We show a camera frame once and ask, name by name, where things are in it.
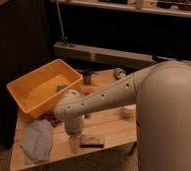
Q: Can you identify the yellow plastic bin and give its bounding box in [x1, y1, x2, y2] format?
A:
[6, 59, 82, 118]

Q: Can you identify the grey low shelf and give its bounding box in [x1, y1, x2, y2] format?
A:
[53, 41, 191, 71]

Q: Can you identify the metal stand pole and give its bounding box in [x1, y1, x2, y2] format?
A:
[55, 0, 68, 46]

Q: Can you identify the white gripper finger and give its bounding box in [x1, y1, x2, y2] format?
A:
[68, 137, 80, 154]

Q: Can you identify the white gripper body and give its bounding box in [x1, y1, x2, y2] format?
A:
[64, 117, 84, 136]

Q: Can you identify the dark chalkboard eraser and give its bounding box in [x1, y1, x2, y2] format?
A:
[80, 135, 104, 148]

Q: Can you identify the small grey item in bin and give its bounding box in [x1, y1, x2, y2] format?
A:
[56, 84, 68, 92]

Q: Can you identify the grey folded cloth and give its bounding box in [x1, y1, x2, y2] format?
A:
[21, 120, 53, 164]

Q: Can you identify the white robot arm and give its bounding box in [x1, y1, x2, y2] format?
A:
[54, 61, 191, 171]

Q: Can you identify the wooden table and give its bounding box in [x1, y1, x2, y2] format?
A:
[9, 68, 138, 171]

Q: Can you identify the orange round fruit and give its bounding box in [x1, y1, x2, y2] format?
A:
[84, 88, 95, 95]

